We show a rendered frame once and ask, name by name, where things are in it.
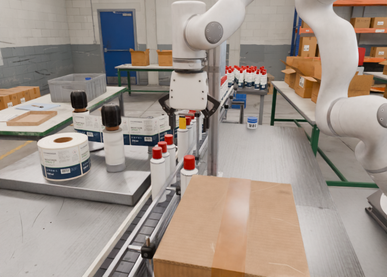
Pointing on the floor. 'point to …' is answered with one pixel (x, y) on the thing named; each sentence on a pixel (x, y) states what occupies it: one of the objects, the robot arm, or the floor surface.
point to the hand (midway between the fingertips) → (189, 126)
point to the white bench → (61, 123)
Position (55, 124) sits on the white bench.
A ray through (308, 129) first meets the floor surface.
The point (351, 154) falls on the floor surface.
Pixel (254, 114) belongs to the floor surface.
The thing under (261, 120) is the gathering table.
